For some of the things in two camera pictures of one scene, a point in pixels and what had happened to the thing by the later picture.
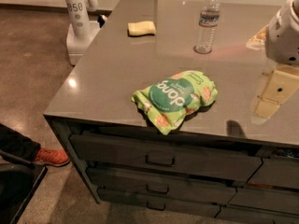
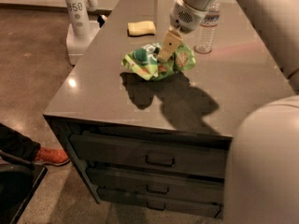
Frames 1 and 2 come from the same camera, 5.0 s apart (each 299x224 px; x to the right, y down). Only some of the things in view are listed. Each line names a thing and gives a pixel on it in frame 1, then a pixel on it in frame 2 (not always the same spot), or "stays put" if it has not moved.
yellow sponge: (140, 29) stays put
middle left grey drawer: (176, 187) stays put
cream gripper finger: (278, 86) -> (169, 46)
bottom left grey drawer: (158, 203) stays put
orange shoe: (51, 156) stays put
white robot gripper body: (282, 39) -> (186, 17)
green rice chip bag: (168, 101) -> (145, 62)
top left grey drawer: (171, 156) stays put
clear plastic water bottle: (208, 20) stays put
